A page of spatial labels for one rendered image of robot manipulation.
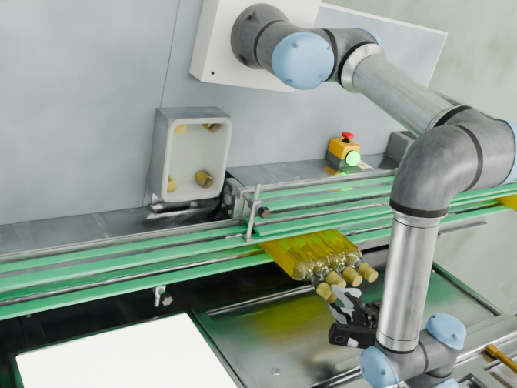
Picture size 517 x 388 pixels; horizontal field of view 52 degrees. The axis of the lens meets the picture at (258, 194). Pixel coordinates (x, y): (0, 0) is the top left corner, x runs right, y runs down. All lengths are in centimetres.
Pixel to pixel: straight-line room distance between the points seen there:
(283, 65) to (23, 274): 69
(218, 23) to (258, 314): 73
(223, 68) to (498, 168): 67
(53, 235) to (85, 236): 7
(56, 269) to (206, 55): 58
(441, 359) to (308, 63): 64
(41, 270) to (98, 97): 40
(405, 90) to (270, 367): 69
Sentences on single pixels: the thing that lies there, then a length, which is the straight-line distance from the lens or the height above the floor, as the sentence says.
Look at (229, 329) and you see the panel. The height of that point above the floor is 108.
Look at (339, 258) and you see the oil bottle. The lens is 146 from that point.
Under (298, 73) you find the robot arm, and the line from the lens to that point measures 113.
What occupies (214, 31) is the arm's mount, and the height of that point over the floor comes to 82.
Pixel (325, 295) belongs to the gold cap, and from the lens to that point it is 133.
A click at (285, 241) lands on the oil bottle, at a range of 145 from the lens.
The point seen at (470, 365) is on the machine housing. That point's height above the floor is 141.
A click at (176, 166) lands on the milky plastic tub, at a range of 141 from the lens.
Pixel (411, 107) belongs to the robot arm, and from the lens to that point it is 105.
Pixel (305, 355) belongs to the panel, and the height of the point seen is 123.
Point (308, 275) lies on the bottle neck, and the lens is 137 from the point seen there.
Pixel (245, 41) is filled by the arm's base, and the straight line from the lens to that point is 125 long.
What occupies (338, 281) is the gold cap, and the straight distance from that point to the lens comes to 138.
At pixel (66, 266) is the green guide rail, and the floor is 93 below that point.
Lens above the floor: 191
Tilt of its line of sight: 45 degrees down
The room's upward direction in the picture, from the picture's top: 131 degrees clockwise
